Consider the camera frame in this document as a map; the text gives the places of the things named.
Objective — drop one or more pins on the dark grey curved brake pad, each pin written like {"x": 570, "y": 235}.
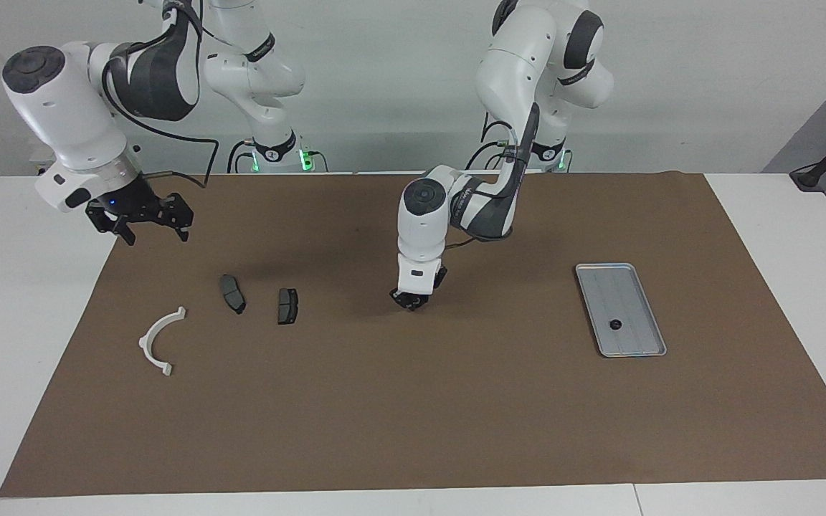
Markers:
{"x": 231, "y": 290}

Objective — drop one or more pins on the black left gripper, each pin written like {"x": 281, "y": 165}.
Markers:
{"x": 434, "y": 287}

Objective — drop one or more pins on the dark grey rectangular brake pad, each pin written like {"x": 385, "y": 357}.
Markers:
{"x": 287, "y": 306}

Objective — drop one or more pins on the white semicircular bracket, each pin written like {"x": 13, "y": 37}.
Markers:
{"x": 146, "y": 342}

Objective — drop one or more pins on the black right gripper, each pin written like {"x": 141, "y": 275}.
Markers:
{"x": 137, "y": 208}

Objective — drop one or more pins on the silver metal tray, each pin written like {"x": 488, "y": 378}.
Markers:
{"x": 632, "y": 301}

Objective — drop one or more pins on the brown table mat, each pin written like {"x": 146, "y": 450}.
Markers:
{"x": 413, "y": 401}

